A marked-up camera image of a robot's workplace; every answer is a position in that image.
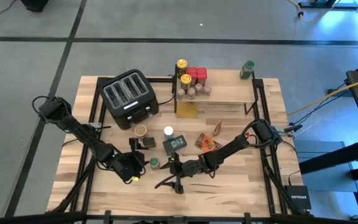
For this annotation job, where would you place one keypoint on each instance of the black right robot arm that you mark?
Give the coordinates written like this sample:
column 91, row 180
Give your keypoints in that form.
column 238, row 144

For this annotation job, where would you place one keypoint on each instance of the black stand base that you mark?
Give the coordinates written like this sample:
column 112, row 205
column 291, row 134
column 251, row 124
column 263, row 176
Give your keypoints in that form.
column 322, row 4

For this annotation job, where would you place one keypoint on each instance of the white-lidded spice jar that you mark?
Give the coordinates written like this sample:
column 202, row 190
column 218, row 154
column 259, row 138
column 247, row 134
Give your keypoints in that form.
column 168, row 131

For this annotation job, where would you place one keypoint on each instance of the wide jar with tan lid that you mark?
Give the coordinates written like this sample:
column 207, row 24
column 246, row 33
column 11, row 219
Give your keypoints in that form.
column 140, row 130

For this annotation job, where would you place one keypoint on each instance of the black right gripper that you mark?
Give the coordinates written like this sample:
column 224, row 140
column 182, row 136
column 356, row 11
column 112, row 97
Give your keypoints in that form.
column 194, row 168

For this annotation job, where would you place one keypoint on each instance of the black floor box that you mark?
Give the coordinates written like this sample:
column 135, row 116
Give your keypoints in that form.
column 35, row 4

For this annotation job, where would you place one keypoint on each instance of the dark green pepper tin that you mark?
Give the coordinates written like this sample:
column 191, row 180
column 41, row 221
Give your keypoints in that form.
column 149, row 142
column 174, row 144

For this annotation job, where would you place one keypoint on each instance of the yellow-lidded spice jar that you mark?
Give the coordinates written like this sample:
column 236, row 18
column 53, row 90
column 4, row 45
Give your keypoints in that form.
column 185, row 79
column 181, row 63

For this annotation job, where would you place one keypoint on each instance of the black four-slot toaster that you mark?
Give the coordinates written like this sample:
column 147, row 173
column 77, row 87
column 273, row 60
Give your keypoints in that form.
column 129, row 96

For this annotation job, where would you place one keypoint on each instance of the black Netgear network switch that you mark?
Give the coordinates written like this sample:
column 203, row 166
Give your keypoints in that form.
column 297, row 197

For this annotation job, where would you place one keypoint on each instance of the red-lidded smoked paprika tin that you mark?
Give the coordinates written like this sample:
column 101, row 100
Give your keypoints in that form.
column 201, row 73
column 191, row 73

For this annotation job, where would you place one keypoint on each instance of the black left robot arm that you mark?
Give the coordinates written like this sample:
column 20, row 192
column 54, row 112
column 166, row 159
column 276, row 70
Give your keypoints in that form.
column 79, row 130

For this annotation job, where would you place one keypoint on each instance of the wooden shelf with black frame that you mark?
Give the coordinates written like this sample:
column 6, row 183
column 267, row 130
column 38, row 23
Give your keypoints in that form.
column 228, row 87

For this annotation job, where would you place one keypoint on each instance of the orange taco seasoning packet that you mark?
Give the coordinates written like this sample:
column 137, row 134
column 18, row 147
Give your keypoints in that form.
column 208, row 143
column 218, row 129

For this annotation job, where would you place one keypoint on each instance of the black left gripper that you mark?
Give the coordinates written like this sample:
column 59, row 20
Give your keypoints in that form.
column 125, row 165

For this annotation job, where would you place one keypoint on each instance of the yellow flat pad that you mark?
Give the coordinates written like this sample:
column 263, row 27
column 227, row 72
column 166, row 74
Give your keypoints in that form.
column 186, row 109

